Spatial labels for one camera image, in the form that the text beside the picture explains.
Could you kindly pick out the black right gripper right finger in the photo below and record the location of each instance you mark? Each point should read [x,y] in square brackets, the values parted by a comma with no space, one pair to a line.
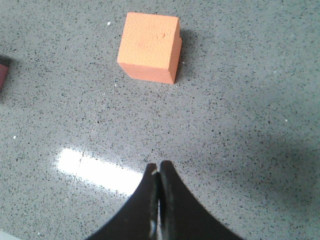
[182,216]

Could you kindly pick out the pink foam cube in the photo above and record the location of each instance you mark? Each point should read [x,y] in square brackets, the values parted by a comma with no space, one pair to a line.
[4,69]

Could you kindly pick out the orange foam cube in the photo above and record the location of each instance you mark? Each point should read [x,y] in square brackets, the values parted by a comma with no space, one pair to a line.
[150,47]

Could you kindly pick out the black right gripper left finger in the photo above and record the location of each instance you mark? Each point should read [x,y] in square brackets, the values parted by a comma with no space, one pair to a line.
[138,217]

